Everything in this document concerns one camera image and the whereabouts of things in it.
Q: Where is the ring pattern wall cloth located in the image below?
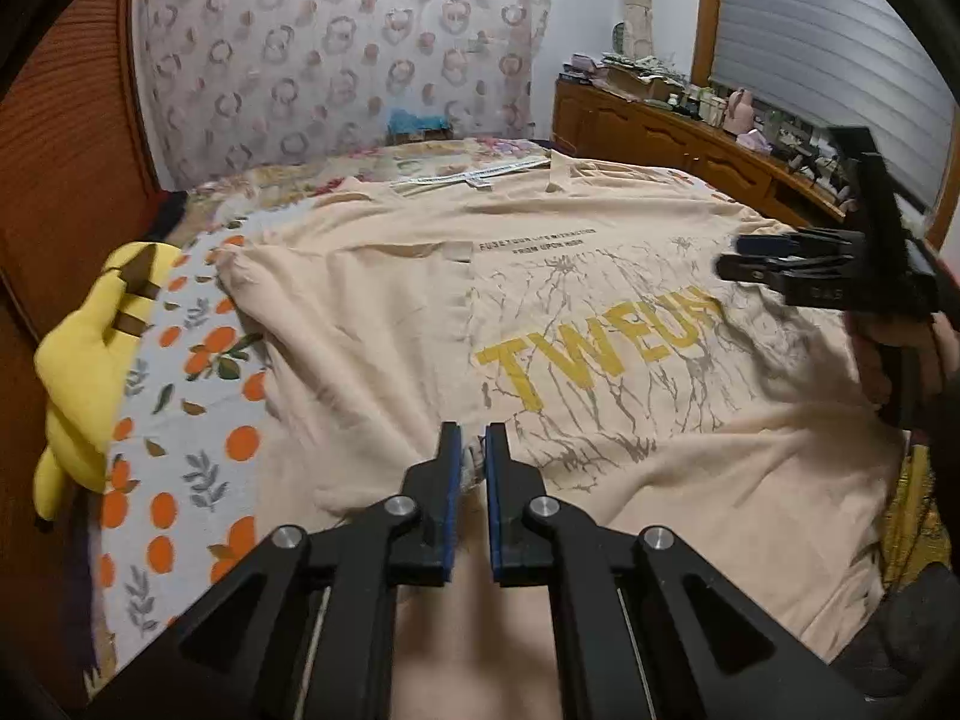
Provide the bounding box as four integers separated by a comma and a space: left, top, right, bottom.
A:
131, 0, 557, 193

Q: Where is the yellow patterned cloth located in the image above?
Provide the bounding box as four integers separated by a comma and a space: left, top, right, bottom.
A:
881, 456, 955, 587

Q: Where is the pink bottle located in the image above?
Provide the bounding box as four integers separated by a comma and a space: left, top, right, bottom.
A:
723, 88, 755, 133

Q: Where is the pile of black gadgets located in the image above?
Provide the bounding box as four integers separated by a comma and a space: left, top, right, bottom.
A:
765, 118, 852, 192

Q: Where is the group of small bottles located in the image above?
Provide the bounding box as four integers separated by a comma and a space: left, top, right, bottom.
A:
666, 85, 725, 122

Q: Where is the dark cloth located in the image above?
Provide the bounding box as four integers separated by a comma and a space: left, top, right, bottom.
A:
827, 561, 960, 700

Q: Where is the wooden louvered wardrobe door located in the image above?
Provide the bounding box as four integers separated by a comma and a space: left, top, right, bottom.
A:
0, 0, 188, 706

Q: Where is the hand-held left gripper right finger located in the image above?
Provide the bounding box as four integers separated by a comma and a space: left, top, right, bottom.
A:
484, 421, 856, 720

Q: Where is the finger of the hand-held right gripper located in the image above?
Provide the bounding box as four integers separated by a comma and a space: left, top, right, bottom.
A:
733, 227, 863, 260
716, 252, 841, 308

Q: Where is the wooden cabinet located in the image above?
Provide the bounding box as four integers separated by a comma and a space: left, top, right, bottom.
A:
553, 77, 863, 227

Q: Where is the beige printed t-shirt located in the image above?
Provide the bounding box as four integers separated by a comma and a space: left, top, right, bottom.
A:
214, 157, 912, 720

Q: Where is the floral blanket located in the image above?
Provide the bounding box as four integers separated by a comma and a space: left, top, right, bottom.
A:
182, 136, 557, 212

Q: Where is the yellow plush toy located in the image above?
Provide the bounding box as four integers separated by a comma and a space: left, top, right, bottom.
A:
34, 240, 185, 522

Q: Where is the pile of papers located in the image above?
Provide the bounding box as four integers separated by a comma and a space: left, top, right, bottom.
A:
600, 52, 688, 103

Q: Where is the white clothes hanger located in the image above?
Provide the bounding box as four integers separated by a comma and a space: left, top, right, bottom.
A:
390, 156, 553, 190

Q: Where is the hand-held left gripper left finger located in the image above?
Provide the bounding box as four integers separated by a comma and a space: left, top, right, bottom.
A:
86, 421, 462, 720

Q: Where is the grey window blind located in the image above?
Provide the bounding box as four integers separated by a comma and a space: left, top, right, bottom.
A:
709, 0, 959, 205

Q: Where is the blue cloth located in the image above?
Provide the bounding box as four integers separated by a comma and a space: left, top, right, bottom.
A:
386, 108, 452, 137

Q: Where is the person's right hand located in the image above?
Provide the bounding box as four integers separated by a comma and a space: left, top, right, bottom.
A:
844, 310, 960, 421

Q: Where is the orange fruit print bedsheet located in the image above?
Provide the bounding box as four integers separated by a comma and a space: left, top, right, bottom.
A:
86, 208, 347, 691

